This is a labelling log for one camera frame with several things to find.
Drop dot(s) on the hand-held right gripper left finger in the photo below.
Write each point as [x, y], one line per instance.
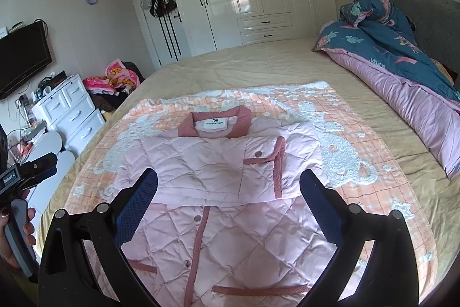
[136, 206]

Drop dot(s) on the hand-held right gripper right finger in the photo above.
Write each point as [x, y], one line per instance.
[321, 206]

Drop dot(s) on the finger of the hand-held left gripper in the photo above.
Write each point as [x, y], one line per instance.
[41, 168]

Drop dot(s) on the pink quilted jacket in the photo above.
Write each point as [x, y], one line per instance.
[215, 166]

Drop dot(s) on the pink clothes pile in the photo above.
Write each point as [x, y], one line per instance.
[104, 102]

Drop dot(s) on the person's left hand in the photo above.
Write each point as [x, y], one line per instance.
[30, 226]

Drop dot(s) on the white rounded board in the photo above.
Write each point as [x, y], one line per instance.
[46, 143]
[50, 184]

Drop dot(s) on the cluttered desk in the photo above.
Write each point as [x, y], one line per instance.
[25, 134]

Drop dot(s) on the orange plaid blanket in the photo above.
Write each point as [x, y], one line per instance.
[377, 192]

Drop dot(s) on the white drawer cabinet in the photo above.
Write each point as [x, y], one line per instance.
[75, 112]

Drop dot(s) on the white mug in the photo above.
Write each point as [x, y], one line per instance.
[47, 91]

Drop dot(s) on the black television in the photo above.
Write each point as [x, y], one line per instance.
[21, 55]

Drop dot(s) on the pink cartoon blanket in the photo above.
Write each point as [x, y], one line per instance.
[122, 71]

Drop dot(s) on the blue floral quilt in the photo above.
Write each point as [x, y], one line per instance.
[395, 94]

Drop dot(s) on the bed with beige sheet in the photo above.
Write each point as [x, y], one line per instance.
[251, 66]

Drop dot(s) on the white door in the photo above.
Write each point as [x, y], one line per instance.
[179, 37]

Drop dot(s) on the grey headboard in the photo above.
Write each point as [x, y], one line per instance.
[438, 26]

